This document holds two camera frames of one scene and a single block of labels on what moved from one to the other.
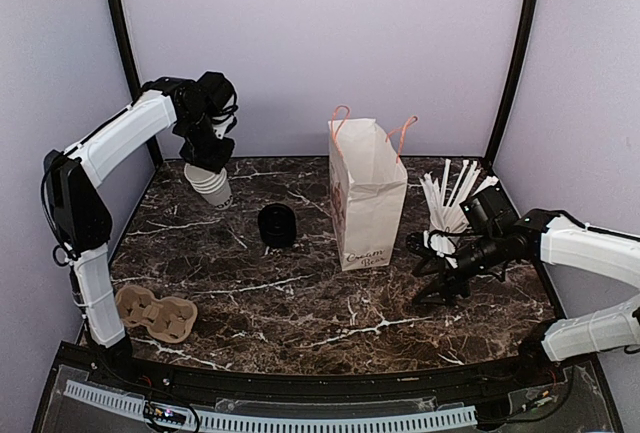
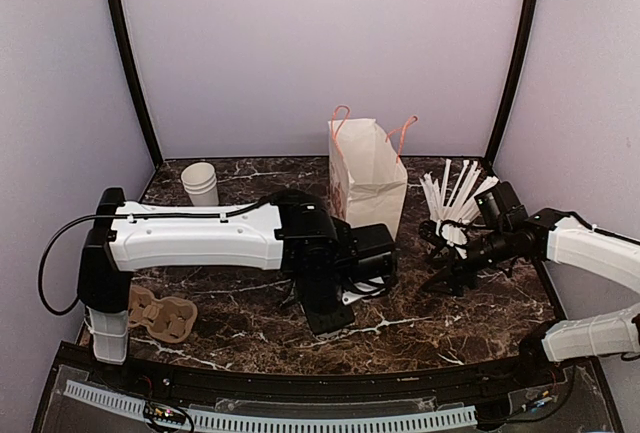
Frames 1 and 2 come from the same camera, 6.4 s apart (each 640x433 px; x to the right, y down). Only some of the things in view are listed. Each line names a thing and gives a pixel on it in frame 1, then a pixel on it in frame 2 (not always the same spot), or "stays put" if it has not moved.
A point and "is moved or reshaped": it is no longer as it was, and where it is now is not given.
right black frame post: [520, 63] stays put
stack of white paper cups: [213, 186] is moved or reshaped
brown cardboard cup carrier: [168, 319] stays put
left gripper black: [214, 162] to [324, 323]
